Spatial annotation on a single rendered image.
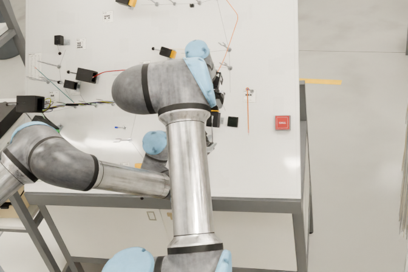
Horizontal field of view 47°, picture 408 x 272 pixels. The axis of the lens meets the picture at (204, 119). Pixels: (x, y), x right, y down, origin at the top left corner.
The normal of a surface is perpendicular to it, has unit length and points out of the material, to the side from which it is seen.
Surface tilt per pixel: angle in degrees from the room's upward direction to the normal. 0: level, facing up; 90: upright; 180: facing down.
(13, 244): 0
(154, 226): 90
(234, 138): 52
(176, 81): 42
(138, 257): 7
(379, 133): 0
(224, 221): 90
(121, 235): 90
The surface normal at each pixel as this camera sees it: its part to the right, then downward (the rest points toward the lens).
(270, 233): -0.21, 0.58
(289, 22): -0.27, -0.04
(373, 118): -0.17, -0.81
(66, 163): 0.30, -0.16
